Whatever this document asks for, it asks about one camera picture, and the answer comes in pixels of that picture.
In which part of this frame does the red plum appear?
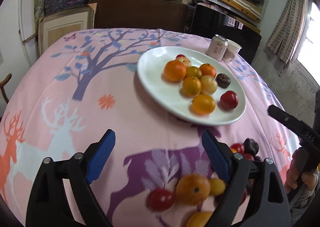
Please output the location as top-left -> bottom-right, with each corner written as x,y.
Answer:
220,91 -> 239,110

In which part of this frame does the dark brown mangosteen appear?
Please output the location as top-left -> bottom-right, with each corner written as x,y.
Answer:
215,74 -> 231,89

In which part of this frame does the large orange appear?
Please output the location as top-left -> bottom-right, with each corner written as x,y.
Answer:
175,174 -> 210,206

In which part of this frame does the operator right hand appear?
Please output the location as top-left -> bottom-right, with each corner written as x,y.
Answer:
284,150 -> 318,193

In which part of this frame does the red tomato in pile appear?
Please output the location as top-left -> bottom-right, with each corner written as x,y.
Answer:
146,189 -> 175,212

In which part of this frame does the pale yellow fruit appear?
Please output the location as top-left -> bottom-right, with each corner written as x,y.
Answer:
200,75 -> 217,95

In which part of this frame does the beige patterned curtain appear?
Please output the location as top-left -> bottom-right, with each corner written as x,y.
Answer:
266,0 -> 308,64

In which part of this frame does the pink deer tablecloth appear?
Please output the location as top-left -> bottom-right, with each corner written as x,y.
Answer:
0,28 -> 302,227

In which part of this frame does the white oval plate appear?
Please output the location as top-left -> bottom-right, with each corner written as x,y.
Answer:
137,46 -> 246,126

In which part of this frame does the white paper cup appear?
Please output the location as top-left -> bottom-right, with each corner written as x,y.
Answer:
223,39 -> 242,63

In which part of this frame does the small orange tangerine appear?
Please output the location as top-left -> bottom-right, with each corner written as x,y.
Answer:
199,63 -> 217,78

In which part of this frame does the small yellow fruit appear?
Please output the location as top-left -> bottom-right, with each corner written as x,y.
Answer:
185,66 -> 202,79

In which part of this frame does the pink drink can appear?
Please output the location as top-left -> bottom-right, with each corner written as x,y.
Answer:
206,34 -> 228,62

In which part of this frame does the orange mandarin on plate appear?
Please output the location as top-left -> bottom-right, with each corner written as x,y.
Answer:
163,60 -> 187,83

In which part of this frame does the wooden chair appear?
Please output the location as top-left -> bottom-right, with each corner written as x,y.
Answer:
0,73 -> 13,105

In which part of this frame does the black monitor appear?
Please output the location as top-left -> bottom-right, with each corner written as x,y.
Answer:
190,5 -> 261,64

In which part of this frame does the framed picture in box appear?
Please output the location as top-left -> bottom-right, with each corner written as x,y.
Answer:
37,3 -> 98,56

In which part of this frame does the dark wooden board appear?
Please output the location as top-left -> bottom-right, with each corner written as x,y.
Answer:
90,0 -> 194,33

